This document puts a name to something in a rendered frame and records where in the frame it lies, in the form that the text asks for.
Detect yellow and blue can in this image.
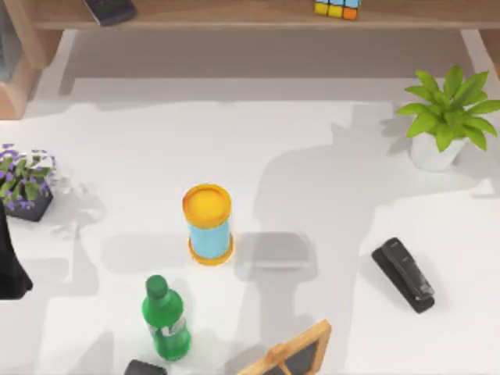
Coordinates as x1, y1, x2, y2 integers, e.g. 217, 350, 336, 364
181, 183, 235, 267

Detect green bottle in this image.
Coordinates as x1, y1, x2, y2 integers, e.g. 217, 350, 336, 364
141, 274, 192, 363

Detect wooden open shelf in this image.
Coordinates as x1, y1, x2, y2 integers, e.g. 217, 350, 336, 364
0, 0, 500, 120

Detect wooden framed blackboard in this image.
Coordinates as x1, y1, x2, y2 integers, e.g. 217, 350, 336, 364
235, 319, 333, 375

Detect black stapler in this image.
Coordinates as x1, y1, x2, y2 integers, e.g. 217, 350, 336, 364
370, 237, 436, 314

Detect colourful puzzle cube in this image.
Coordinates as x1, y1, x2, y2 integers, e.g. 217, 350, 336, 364
314, 0, 363, 21

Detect green plant in white pot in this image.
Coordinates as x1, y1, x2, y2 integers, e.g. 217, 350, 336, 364
395, 65, 500, 172

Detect small black object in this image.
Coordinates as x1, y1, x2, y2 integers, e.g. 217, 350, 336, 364
123, 359, 169, 375

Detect purple flower in black pot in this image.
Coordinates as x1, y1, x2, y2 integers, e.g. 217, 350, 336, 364
0, 143, 57, 223

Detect dark grey flat device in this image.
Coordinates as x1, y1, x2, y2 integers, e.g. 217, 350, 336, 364
81, 0, 138, 27

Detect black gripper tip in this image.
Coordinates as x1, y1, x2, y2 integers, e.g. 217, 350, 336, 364
0, 202, 34, 301

